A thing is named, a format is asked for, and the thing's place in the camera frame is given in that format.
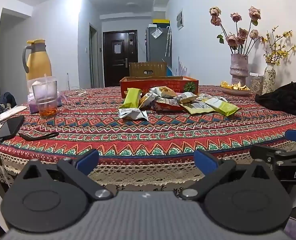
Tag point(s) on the yellow and blue box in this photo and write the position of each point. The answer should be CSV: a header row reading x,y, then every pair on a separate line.
x,y
160,23

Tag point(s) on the dark bag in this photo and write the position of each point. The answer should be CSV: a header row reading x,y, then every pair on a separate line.
x,y
5,100

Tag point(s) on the green snack packet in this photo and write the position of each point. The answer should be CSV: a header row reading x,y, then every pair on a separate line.
x,y
131,97
224,106

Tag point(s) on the plate of orange peels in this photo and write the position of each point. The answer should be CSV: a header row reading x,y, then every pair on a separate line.
x,y
235,88

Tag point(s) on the grey refrigerator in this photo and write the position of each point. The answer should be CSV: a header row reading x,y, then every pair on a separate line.
x,y
156,47

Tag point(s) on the black smartphone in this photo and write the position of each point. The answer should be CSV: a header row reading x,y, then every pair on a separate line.
x,y
9,127

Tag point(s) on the dark brown door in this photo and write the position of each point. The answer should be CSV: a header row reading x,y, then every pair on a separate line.
x,y
119,57

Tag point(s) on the dried pink roses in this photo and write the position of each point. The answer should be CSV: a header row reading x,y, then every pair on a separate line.
x,y
238,37

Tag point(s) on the clear plastic cup with straw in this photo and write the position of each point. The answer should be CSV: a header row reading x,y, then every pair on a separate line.
x,y
45,95

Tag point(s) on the white folded umbrella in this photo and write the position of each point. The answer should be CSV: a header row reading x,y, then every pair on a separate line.
x,y
168,40

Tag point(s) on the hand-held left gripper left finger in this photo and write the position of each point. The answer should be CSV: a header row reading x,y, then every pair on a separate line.
x,y
88,160

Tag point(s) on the ceiling lamp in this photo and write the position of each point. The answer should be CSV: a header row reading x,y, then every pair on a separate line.
x,y
131,4

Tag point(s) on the yellow thermos jug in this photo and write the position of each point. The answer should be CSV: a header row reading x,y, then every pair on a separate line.
x,y
38,62

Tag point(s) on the patterned red tablecloth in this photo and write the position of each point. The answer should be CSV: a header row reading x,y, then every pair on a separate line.
x,y
148,130

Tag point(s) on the yellow flower branches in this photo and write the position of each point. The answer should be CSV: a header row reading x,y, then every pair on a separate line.
x,y
278,50

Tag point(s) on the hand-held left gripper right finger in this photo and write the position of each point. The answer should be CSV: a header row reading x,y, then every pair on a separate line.
x,y
205,161

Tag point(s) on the white cloth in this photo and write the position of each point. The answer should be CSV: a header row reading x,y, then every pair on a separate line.
x,y
8,115

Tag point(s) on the floral ceramic vase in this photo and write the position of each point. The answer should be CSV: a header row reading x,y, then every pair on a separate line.
x,y
269,78

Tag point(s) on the purple wall decoration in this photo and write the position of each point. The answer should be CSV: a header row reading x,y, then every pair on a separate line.
x,y
181,67

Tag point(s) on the orange cardboard box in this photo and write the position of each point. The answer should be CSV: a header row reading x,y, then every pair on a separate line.
x,y
163,85

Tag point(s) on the black cloth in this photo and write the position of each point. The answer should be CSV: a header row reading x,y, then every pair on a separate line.
x,y
280,98

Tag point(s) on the wooden chair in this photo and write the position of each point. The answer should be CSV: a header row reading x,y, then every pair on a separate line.
x,y
148,68

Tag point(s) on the glass jar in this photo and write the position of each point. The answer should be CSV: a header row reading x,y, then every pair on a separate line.
x,y
256,83

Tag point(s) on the pile of mixed snack packets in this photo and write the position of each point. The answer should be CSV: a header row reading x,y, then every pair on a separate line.
x,y
163,101

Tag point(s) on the pink textured vase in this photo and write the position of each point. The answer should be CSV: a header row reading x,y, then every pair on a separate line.
x,y
239,67

